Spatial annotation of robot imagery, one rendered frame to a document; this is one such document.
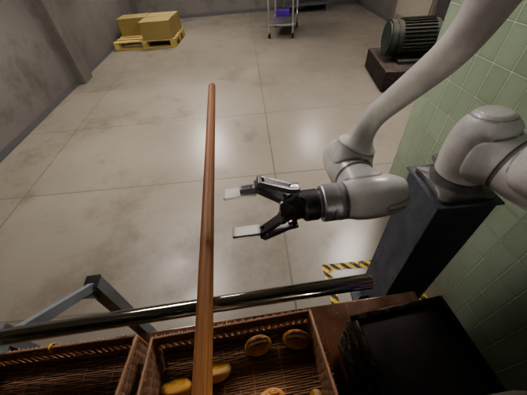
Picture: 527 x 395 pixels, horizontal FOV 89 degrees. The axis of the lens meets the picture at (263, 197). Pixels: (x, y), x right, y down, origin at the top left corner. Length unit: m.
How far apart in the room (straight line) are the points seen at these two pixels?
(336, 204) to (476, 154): 0.48
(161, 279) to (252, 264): 0.64
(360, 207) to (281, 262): 1.36
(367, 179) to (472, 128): 0.40
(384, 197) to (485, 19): 0.33
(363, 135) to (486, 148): 0.36
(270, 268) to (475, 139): 1.40
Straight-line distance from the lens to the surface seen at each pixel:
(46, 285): 2.48
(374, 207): 0.64
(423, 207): 1.10
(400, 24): 4.27
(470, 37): 0.59
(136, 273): 2.16
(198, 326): 0.50
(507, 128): 0.96
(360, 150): 0.72
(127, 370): 1.05
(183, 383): 1.08
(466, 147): 0.97
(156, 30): 6.70
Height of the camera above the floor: 1.67
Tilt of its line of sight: 46 degrees down
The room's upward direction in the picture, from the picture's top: 5 degrees counter-clockwise
